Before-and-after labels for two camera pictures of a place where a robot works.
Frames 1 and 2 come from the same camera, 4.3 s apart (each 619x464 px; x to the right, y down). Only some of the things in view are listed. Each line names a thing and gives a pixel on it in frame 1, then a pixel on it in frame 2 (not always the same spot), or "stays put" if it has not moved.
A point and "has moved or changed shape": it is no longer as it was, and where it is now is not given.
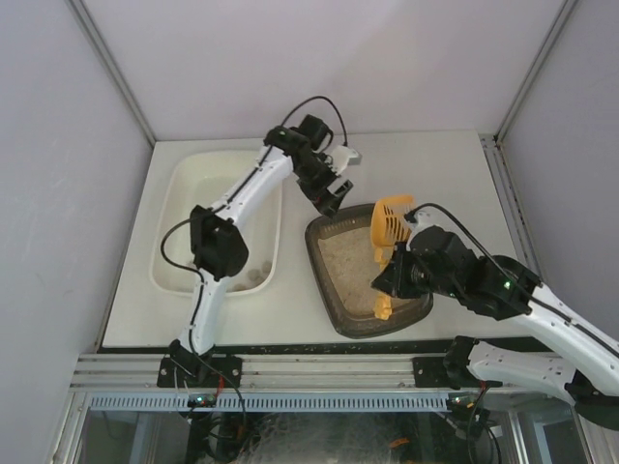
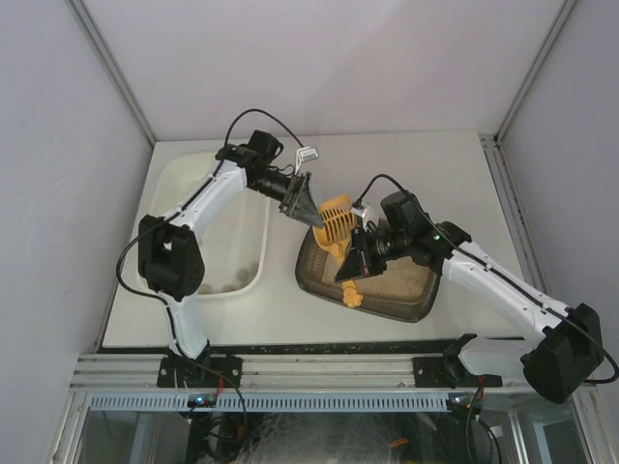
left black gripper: x=324 y=188 -> x=294 y=194
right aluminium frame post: x=537 y=65 stays put
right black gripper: x=399 y=273 -> x=361 y=252
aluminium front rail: x=109 y=370 stays put
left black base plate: x=218 y=372 stays put
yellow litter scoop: x=390 y=226 has moved or changed shape
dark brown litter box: x=343 y=259 has moved or changed shape
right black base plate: x=430 y=372 stays put
